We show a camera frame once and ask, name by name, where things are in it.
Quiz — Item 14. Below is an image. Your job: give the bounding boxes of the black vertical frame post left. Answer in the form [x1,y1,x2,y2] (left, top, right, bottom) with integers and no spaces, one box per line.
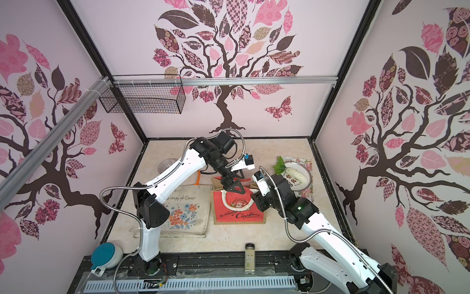
[56,0,148,144]

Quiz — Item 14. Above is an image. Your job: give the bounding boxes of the aluminium rail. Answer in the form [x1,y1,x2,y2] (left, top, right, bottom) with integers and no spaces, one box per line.
[113,75,339,86]
[1,77,111,210]

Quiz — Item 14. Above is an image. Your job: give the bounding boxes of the red Christmas jute bag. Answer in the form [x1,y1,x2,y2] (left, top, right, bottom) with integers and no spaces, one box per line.
[211,176,266,225]

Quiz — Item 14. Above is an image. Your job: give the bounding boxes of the aluminium rail left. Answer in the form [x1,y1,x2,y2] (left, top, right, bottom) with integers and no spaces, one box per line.
[1,77,111,210]

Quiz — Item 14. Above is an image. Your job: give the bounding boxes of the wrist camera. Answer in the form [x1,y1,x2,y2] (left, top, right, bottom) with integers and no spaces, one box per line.
[231,154,255,172]
[252,171,270,197]

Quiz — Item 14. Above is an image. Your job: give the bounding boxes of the black wire basket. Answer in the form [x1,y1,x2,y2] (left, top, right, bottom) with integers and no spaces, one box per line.
[99,73,186,115]

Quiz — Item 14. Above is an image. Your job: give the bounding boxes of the teal cup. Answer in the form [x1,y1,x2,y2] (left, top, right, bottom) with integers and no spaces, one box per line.
[91,242,124,277]

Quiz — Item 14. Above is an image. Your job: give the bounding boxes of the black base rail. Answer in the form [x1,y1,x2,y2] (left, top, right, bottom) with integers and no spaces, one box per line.
[78,250,368,284]

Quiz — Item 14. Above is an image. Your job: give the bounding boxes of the spice jar pale contents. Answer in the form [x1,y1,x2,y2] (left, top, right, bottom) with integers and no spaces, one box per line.
[244,243,256,274]

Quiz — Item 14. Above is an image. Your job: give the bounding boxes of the white slotted cable duct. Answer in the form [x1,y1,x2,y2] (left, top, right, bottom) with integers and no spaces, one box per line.
[83,276,298,294]

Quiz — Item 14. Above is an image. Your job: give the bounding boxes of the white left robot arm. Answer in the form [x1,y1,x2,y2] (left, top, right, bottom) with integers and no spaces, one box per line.
[133,129,255,262]

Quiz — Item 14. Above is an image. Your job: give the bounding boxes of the white plate with pattern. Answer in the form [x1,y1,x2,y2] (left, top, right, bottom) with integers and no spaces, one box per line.
[282,162,312,192]

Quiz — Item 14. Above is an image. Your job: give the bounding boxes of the floral placemat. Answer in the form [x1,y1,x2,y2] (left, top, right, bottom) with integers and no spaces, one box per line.
[280,156,314,202]

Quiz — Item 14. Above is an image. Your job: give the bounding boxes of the canvas tote bag orange handles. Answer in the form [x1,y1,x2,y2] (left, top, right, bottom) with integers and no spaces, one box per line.
[160,184,212,238]

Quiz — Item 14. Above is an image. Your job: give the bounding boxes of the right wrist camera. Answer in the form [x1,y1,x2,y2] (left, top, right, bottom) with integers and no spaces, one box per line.
[252,171,270,197]

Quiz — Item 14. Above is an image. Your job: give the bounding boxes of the black vertical frame post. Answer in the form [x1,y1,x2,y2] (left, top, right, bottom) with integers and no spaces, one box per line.
[56,0,148,144]
[310,0,383,142]

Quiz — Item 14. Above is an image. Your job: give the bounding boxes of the white radish with leaves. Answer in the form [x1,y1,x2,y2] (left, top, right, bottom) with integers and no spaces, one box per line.
[273,156,307,186]

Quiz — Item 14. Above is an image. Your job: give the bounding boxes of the black vertical frame post right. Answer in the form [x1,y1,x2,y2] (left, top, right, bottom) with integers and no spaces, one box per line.
[310,0,383,142]

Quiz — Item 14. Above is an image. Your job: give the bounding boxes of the aluminium rail back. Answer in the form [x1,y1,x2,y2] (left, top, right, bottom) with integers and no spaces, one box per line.
[113,75,339,86]

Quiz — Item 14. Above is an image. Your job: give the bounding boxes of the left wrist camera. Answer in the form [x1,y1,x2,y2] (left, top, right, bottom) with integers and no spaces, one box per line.
[231,154,255,172]

